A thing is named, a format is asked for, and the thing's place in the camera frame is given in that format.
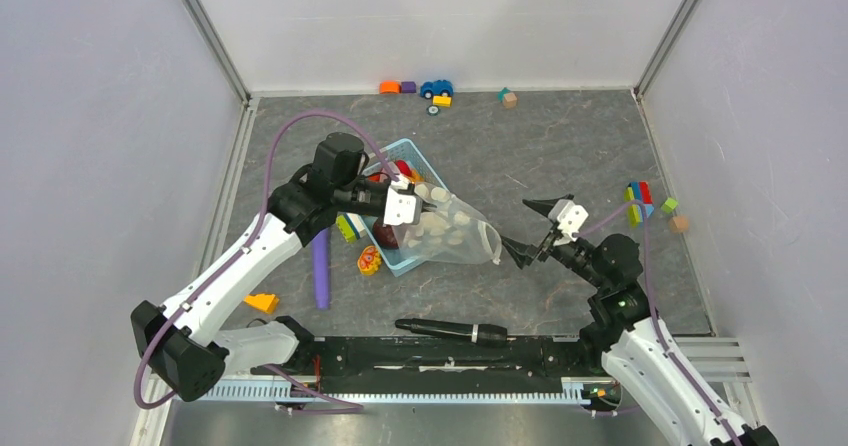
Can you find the multicolour brick block stack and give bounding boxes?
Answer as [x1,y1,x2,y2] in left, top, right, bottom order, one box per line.
[624,181,654,228]

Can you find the green wooden cube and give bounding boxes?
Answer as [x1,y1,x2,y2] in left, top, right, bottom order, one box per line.
[661,197,679,214]

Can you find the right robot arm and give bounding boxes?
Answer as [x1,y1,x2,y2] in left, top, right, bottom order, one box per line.
[502,195,778,445]

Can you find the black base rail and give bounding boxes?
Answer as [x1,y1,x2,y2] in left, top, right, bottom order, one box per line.
[281,336,607,395]

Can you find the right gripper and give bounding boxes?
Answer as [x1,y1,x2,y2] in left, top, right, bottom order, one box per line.
[494,197,608,291]

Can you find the light blue plastic basket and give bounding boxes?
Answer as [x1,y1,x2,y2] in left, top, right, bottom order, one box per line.
[377,139,452,277]

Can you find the blue toy car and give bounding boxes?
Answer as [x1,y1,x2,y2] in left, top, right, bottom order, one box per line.
[419,79,454,100]

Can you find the orange arch block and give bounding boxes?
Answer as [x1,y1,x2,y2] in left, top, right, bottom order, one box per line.
[378,81,402,94]

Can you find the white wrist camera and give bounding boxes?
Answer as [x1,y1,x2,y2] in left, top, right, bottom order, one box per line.
[382,180,424,226]
[556,200,588,240]

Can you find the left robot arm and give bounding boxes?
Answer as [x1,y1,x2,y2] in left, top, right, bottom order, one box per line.
[130,132,421,402]

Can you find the purple cube block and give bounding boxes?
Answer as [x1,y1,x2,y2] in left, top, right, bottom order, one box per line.
[400,81,418,94]

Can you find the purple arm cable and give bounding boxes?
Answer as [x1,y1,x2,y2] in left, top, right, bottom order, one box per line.
[133,109,402,411]
[572,199,747,446]

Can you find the yellow orange toy fish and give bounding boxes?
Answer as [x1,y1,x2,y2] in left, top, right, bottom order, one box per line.
[357,245,383,276]

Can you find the clear polka dot zip bag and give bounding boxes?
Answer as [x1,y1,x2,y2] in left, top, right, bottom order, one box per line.
[393,182,503,265]

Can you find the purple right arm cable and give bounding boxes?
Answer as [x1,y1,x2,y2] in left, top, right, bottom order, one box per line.
[572,199,747,446]

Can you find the green white brick block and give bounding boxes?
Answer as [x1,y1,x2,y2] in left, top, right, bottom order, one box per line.
[336,213,367,243]

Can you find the tan wooden cube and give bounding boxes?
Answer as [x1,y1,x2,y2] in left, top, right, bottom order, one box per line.
[668,215,690,234]

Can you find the purple toy eggplant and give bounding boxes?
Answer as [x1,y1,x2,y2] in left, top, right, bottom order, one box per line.
[311,229,331,310]

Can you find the orange cheese wedge toy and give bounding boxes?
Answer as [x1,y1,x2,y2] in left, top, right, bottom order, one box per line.
[244,293,280,315]

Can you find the tan and teal wooden blocks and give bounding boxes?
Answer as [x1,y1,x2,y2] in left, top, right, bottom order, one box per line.
[498,87,518,109]

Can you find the dark red toy beet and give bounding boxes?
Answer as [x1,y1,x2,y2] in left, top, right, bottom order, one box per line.
[371,219,399,250]

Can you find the black marker pen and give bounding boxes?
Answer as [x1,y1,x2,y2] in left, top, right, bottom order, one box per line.
[395,318,509,347]

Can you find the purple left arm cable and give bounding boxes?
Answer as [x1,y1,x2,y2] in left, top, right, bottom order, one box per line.
[133,109,402,411]

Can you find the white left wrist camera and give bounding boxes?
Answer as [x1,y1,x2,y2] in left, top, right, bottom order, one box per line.
[382,180,424,226]

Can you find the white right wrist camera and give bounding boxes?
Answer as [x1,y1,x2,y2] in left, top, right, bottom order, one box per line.
[556,200,588,240]

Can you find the yellow brick block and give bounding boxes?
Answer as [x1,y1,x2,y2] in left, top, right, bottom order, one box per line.
[432,96,452,108]

